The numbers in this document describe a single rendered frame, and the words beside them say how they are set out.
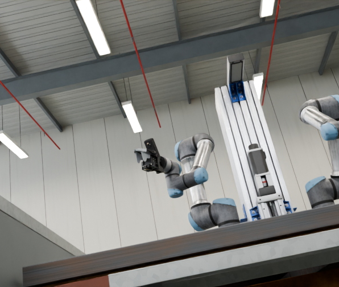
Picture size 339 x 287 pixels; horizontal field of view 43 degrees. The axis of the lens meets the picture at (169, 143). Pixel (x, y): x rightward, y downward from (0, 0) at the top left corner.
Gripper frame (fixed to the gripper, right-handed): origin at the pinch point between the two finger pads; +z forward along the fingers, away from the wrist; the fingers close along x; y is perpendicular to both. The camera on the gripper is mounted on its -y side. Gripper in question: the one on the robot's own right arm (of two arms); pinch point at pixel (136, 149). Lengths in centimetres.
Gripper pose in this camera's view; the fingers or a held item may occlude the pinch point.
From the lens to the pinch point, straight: 201.7
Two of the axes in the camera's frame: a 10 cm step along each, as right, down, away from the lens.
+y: 0.7, 9.3, -3.5
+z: -5.3, -2.7, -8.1
